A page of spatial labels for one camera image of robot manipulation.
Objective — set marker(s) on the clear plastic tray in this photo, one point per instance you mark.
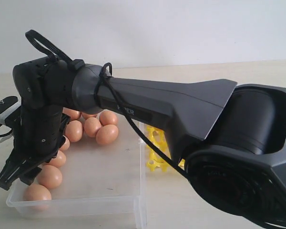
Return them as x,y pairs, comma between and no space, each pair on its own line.
97,180

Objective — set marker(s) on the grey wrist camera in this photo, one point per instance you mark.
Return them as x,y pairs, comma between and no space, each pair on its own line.
9,111

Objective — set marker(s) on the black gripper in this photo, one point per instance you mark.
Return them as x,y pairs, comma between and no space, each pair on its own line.
38,134

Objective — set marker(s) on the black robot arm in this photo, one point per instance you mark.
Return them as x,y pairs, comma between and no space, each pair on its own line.
232,137

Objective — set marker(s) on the yellow plastic egg tray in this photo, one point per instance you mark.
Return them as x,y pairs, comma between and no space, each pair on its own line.
159,153

